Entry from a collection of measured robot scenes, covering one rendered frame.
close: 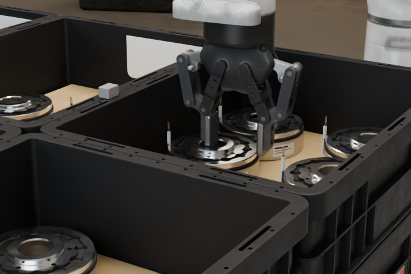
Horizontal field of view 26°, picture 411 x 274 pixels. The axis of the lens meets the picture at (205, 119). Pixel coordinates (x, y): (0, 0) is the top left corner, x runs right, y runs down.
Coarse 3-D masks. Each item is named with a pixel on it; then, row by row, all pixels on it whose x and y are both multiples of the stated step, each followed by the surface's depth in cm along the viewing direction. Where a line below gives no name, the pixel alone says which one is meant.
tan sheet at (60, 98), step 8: (64, 88) 131; (72, 88) 131; (80, 88) 131; (88, 88) 131; (48, 96) 127; (56, 96) 127; (64, 96) 127; (72, 96) 127; (80, 96) 127; (88, 96) 127; (56, 104) 124; (64, 104) 124
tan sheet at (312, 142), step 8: (304, 136) 112; (312, 136) 112; (320, 136) 112; (304, 144) 109; (312, 144) 109; (320, 144) 109; (304, 152) 107; (312, 152) 107; (320, 152) 107; (280, 160) 104; (288, 160) 104; (296, 160) 104; (264, 168) 102; (272, 168) 102; (280, 168) 102; (264, 176) 100; (272, 176) 100; (280, 176) 100
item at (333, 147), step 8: (344, 128) 105; (352, 128) 105; (360, 128) 105; (368, 128) 105; (376, 128) 105; (384, 128) 105; (328, 136) 103; (336, 136) 103; (344, 136) 103; (328, 144) 100; (336, 144) 100; (344, 144) 100; (336, 152) 99; (344, 152) 98; (352, 152) 99
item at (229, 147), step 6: (198, 138) 101; (222, 138) 101; (192, 144) 99; (198, 144) 99; (204, 144) 100; (222, 144) 100; (228, 144) 99; (198, 150) 98; (204, 150) 97; (210, 150) 97; (216, 150) 97; (222, 150) 97; (228, 150) 98
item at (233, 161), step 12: (180, 144) 101; (240, 144) 100; (252, 144) 100; (180, 156) 97; (192, 156) 97; (204, 156) 97; (216, 156) 97; (228, 156) 97; (240, 156) 98; (252, 156) 97; (228, 168) 95
